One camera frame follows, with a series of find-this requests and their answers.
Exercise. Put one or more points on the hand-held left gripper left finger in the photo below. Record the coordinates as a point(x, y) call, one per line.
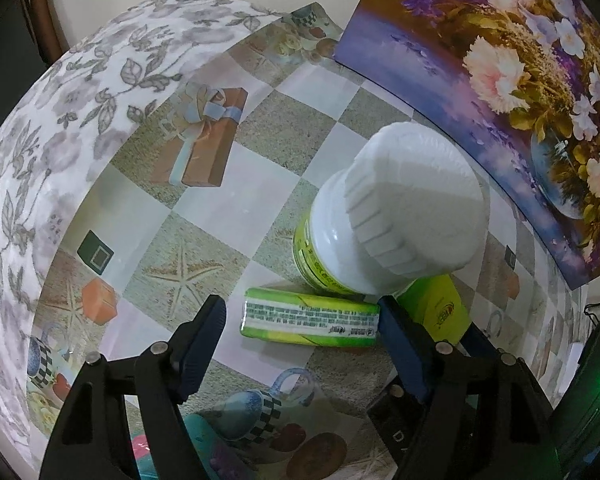
point(200, 345)

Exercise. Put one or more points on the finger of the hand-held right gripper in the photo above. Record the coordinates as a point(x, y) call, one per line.
point(392, 425)

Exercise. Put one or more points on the dark glossy appliance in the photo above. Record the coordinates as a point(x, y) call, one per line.
point(5, 85)

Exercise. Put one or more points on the floral painting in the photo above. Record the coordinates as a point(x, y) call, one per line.
point(480, 60)

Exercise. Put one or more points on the teal printed pouch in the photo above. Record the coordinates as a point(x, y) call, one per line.
point(205, 450)

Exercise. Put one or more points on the checked printed tablecloth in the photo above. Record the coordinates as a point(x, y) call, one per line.
point(280, 135)

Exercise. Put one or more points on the brown wooden frame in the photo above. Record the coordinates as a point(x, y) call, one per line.
point(45, 20)

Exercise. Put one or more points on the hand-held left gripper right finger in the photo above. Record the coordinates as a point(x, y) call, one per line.
point(405, 355)

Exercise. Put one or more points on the white bottle with green label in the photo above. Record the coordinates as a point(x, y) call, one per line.
point(410, 200)

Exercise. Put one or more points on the green medicine box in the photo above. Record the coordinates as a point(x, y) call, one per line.
point(305, 317)
point(437, 305)

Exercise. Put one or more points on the grey floral cloth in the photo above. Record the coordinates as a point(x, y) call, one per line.
point(55, 135)

